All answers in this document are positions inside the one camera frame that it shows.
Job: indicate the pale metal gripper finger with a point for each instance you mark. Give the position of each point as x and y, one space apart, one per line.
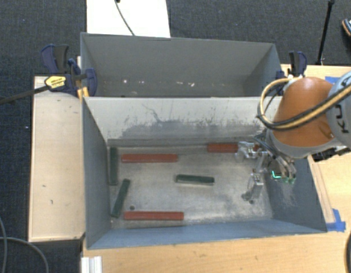
256 184
246 150

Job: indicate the red-brown flat block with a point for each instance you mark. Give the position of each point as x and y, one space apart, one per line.
149 158
153 215
222 148

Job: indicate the dark green flat block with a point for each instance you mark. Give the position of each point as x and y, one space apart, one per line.
113 166
194 178
121 198

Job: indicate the grey metal bin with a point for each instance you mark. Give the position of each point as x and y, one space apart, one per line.
175 118

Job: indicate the pale wood flat board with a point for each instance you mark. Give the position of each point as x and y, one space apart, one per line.
56 163

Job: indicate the black cylinder on white bracket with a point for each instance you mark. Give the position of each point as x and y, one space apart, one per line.
330 153

